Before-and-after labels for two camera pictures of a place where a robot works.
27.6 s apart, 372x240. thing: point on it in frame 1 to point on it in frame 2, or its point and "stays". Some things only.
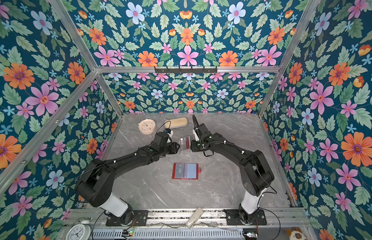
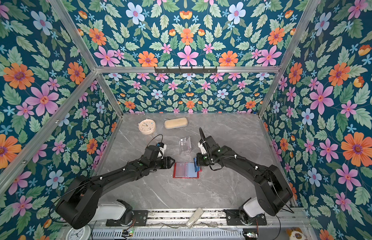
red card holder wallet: x=186 y=171 stays
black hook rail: x=185 y=69 stays
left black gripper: x=175 y=148 to x=167 y=162
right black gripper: x=193 y=147 to x=199 y=160
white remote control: x=194 y=217 stays
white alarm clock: x=80 y=231 stays
